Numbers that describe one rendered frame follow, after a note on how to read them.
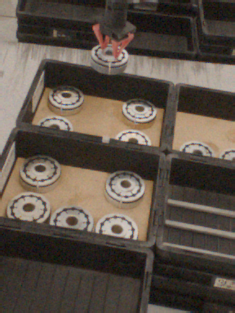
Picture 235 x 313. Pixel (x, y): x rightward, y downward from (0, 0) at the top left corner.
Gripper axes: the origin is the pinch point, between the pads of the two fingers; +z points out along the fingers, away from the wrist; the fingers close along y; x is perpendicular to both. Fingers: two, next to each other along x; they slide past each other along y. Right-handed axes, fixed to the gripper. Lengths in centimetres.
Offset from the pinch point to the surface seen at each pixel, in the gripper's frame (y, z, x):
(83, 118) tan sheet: 1.1, 22.3, 6.1
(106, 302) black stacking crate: -45, 24, 41
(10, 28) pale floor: 146, 102, -81
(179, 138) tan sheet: -22.7, 21.8, -10.0
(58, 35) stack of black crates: 72, 53, -48
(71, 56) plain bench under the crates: 38, 34, -23
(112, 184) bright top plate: -24.1, 20.0, 19.6
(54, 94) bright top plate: 11.9, 19.3, 8.3
